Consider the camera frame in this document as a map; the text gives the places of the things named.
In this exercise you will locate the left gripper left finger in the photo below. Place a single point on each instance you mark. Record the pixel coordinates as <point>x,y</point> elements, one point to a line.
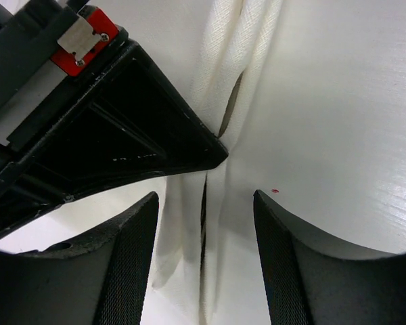
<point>97,277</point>

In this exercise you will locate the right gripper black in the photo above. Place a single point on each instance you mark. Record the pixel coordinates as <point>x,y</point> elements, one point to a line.
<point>50,54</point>

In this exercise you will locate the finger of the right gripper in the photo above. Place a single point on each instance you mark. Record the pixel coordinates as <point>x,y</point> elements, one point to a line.
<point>120,122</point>

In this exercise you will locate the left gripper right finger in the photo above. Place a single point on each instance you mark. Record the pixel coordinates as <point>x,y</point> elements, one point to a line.
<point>313,277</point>

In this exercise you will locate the white cloth napkin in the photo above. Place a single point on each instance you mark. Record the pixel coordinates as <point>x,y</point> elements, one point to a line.
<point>235,44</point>

